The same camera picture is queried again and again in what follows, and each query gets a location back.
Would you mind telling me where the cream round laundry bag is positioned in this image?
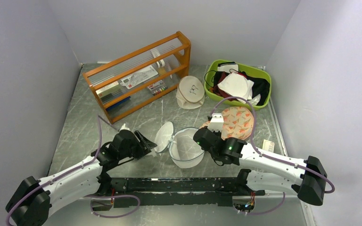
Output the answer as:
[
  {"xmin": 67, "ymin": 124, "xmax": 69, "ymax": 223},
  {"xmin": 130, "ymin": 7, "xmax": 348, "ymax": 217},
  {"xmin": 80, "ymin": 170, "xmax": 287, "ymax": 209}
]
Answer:
[{"xmin": 176, "ymin": 76, "xmax": 205, "ymax": 110}]

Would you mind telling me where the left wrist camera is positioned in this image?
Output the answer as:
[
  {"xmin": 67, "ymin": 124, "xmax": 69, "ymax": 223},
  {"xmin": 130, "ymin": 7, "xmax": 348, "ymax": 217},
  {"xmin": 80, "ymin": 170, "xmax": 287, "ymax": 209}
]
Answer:
[{"xmin": 119, "ymin": 123, "xmax": 131, "ymax": 131}]

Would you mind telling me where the green plastic basin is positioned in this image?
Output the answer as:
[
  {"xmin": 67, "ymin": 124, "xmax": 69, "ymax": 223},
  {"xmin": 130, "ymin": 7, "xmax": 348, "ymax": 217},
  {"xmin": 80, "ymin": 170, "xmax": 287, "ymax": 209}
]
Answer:
[{"xmin": 203, "ymin": 60, "xmax": 272, "ymax": 111}]

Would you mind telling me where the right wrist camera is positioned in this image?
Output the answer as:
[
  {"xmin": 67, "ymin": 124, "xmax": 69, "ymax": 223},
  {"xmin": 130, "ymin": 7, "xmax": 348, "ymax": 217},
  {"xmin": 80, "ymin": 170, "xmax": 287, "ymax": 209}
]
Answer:
[{"xmin": 207, "ymin": 113, "xmax": 224, "ymax": 134}]

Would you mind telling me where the colourful marker pack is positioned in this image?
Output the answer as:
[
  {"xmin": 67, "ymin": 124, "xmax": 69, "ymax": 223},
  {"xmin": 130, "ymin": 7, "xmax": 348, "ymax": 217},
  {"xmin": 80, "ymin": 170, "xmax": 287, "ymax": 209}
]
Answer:
[{"xmin": 147, "ymin": 80, "xmax": 168, "ymax": 96}]

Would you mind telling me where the black clothing pile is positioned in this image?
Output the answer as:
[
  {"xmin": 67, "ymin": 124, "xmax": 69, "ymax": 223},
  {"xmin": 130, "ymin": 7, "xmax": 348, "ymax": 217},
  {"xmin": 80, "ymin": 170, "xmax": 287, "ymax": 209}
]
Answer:
[{"xmin": 211, "ymin": 70, "xmax": 270, "ymax": 106}]

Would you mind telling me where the white mesh laundry bag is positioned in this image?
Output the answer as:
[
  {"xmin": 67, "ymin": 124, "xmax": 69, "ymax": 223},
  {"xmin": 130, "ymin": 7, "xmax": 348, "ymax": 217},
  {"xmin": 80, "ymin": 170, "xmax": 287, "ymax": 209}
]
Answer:
[{"xmin": 154, "ymin": 121, "xmax": 205, "ymax": 169}]

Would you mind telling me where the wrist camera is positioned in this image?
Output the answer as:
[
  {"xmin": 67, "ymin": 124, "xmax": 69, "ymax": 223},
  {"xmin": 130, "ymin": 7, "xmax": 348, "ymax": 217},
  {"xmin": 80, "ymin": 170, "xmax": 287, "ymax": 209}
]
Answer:
[
  {"xmin": 207, "ymin": 113, "xmax": 224, "ymax": 134},
  {"xmin": 119, "ymin": 123, "xmax": 131, "ymax": 131}
]

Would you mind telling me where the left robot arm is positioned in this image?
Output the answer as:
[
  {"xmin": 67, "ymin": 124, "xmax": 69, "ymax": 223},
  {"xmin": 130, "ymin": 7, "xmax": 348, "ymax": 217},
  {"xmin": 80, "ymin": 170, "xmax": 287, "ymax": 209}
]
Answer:
[{"xmin": 5, "ymin": 129, "xmax": 157, "ymax": 226}]

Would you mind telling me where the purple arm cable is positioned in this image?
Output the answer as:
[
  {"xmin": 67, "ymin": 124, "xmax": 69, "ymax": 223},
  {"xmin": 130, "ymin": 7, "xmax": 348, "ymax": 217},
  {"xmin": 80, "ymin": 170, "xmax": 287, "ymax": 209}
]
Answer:
[
  {"xmin": 5, "ymin": 115, "xmax": 141, "ymax": 226},
  {"xmin": 209, "ymin": 97, "xmax": 335, "ymax": 216}
]

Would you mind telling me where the white clip on rack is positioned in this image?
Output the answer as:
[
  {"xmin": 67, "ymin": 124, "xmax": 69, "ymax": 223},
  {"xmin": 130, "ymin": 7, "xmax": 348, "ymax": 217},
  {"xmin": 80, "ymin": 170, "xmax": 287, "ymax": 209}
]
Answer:
[{"xmin": 156, "ymin": 59, "xmax": 165, "ymax": 68}]

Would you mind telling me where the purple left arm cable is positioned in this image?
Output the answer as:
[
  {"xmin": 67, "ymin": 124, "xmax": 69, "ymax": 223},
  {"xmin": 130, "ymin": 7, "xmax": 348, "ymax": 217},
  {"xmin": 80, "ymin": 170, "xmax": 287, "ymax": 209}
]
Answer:
[{"xmin": 5, "ymin": 115, "xmax": 141, "ymax": 226}]

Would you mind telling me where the white folded garment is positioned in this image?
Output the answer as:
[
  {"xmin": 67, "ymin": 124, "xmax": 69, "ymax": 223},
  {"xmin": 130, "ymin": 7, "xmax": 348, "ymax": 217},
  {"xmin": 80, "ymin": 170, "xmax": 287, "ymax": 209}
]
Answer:
[{"xmin": 217, "ymin": 62, "xmax": 239, "ymax": 73}]

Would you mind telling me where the orange wooden rack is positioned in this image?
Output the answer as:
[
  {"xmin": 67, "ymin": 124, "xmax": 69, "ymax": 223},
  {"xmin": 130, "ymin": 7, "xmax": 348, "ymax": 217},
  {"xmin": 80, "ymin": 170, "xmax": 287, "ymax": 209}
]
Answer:
[{"xmin": 83, "ymin": 31, "xmax": 191, "ymax": 123}]

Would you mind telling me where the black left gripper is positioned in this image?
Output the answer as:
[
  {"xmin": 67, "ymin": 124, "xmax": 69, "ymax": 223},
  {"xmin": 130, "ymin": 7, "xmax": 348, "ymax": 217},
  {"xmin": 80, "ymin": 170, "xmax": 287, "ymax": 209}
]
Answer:
[{"xmin": 118, "ymin": 129, "xmax": 157, "ymax": 160}]

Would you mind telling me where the small white card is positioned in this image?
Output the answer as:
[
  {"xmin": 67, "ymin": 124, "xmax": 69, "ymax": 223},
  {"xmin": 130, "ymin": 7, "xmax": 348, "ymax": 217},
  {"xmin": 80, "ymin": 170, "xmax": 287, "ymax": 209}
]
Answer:
[{"xmin": 262, "ymin": 139, "xmax": 275, "ymax": 153}]

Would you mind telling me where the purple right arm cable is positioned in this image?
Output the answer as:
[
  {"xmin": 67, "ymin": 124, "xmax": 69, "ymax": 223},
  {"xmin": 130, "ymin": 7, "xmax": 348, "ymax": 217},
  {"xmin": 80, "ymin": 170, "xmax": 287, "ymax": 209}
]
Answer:
[{"xmin": 209, "ymin": 97, "xmax": 335, "ymax": 216}]

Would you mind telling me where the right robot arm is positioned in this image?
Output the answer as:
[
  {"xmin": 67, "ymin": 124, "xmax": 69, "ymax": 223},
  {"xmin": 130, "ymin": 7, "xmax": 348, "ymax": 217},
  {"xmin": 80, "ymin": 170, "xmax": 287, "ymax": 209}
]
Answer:
[{"xmin": 193, "ymin": 128, "xmax": 328, "ymax": 206}]

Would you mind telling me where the green box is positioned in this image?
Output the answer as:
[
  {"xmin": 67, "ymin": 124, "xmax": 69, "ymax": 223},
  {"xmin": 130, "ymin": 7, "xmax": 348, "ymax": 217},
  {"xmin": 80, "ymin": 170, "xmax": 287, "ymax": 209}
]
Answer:
[{"xmin": 96, "ymin": 81, "xmax": 121, "ymax": 99}]

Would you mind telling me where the clear plastic package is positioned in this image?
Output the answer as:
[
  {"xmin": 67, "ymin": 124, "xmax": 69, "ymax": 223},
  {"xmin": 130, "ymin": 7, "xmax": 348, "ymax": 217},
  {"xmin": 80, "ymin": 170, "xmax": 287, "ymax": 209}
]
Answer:
[{"xmin": 119, "ymin": 65, "xmax": 158, "ymax": 89}]

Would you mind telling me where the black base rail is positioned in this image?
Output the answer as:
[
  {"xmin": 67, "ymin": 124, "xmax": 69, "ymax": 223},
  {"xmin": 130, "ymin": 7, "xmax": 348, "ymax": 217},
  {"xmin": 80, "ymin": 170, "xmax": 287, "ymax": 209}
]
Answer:
[{"xmin": 93, "ymin": 177, "xmax": 265, "ymax": 208}]

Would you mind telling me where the white bra pad insert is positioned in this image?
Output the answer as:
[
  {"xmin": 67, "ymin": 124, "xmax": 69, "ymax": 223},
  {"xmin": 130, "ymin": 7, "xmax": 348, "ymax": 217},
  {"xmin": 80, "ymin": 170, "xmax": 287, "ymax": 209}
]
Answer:
[{"xmin": 218, "ymin": 73, "xmax": 254, "ymax": 100}]

